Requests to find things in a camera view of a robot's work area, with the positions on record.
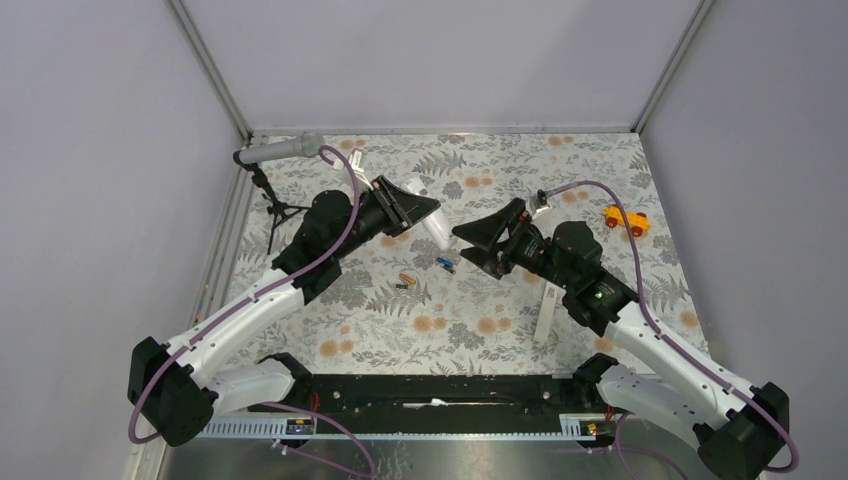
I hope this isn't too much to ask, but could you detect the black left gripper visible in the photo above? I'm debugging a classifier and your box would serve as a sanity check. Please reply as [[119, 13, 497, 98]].
[[333, 176, 440, 261]]

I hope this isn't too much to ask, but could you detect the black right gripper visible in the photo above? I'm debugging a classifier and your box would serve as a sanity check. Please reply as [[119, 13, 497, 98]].
[[452, 197, 575, 291]]

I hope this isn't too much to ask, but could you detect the white air conditioner remote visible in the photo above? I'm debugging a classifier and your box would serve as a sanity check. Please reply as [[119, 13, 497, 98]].
[[404, 177, 454, 252]]

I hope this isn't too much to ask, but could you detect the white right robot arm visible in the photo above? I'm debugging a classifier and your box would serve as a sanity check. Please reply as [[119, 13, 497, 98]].
[[452, 198, 789, 479]]

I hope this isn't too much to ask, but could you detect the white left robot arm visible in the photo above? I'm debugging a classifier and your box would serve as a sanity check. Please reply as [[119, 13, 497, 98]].
[[127, 176, 441, 447]]

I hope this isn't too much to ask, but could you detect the long white rectangular remote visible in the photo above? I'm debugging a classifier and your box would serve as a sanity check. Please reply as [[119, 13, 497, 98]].
[[533, 282, 560, 344]]

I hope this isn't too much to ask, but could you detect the floral patterned table mat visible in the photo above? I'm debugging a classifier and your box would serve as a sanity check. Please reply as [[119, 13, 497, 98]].
[[227, 133, 708, 375]]

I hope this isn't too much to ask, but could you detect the grey microphone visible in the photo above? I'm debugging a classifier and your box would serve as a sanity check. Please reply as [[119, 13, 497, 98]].
[[233, 132, 325, 165]]

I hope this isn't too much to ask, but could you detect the yellow toy car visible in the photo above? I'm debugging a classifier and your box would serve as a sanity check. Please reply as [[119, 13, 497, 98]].
[[602, 205, 652, 237]]

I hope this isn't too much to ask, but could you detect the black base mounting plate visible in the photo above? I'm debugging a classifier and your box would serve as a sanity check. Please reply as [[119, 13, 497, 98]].
[[281, 374, 608, 422]]

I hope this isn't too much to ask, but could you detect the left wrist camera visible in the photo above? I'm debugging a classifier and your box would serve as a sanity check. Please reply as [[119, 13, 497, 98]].
[[348, 148, 364, 174]]

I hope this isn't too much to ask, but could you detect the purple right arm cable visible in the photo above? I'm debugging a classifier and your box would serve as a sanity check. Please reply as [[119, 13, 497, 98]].
[[543, 180, 801, 480]]

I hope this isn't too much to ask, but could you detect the slotted cable duct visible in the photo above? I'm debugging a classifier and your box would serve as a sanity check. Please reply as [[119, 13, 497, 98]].
[[197, 410, 600, 441]]

